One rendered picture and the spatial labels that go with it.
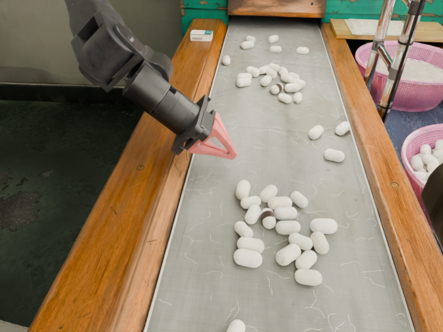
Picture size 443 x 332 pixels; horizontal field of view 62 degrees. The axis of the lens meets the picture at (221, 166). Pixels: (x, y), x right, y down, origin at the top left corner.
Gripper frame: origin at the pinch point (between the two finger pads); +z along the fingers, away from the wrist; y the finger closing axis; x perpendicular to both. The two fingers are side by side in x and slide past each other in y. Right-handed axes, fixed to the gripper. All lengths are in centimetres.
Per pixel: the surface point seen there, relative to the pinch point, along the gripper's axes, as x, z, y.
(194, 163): 6.8, -2.8, 1.0
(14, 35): 115, -80, 147
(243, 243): -0.9, 3.3, -17.4
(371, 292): -9.8, 16.6, -21.7
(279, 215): -3.7, 7.3, -11.3
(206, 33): 7, -10, 54
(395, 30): -29, 32, 64
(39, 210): 115, -15, 54
